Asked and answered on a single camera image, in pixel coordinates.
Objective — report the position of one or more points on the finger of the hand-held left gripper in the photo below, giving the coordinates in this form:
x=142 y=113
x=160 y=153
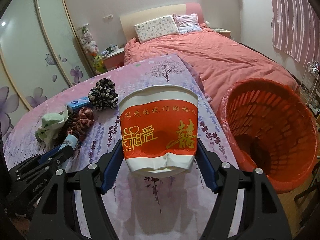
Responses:
x=51 y=153
x=58 y=158

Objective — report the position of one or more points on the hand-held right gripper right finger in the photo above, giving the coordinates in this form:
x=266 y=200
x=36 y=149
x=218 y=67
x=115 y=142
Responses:
x=208 y=166

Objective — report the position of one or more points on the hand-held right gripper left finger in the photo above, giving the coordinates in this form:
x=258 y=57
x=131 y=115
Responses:
x=112 y=166

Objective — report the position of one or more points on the white green tissue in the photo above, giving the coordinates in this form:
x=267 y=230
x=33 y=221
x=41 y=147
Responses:
x=51 y=126

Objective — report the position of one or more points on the orange plastic wastebasket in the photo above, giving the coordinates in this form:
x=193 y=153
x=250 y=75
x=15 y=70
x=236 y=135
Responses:
x=252 y=120

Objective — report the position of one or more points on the red and white paper cup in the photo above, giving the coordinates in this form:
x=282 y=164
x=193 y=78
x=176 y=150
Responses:
x=160 y=120

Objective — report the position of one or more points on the brown striped scrunchie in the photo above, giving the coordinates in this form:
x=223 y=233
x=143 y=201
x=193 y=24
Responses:
x=80 y=122

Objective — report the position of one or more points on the blue tissue packet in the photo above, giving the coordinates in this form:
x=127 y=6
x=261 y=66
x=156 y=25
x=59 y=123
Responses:
x=77 y=103

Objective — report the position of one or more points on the black floral scrunchie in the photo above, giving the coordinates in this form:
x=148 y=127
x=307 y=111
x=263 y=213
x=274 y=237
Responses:
x=103 y=95

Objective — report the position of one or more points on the floral glass door wardrobe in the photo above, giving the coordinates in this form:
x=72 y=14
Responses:
x=32 y=55

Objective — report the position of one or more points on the yellow green plush toy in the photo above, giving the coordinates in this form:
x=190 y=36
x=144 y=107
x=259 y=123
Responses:
x=98 y=62

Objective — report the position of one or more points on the pink and white nightstand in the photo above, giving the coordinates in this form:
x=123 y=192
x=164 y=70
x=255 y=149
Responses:
x=113 y=60

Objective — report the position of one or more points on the pink floral tablecloth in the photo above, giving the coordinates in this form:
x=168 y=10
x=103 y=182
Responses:
x=162 y=67

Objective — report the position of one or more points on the bed with salmon duvet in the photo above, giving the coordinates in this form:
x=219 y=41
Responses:
x=225 y=52

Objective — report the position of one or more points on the white mug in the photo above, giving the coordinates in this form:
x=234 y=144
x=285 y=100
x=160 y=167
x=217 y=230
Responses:
x=115 y=48

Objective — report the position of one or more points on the plush toy bouquet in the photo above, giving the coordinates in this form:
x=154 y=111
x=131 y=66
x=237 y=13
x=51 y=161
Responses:
x=88 y=41

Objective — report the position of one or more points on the wooden bedside table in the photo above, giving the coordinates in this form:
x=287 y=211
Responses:
x=222 y=32

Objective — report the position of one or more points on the white floral pillow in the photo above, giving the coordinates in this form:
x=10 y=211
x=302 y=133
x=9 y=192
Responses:
x=156 y=28

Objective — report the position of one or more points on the pink striped pillow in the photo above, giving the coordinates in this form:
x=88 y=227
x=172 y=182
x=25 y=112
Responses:
x=187 y=22

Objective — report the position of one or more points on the pink striped curtain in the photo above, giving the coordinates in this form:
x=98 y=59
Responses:
x=292 y=17

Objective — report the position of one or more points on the white wall switch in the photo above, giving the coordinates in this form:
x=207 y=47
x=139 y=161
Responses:
x=108 y=17

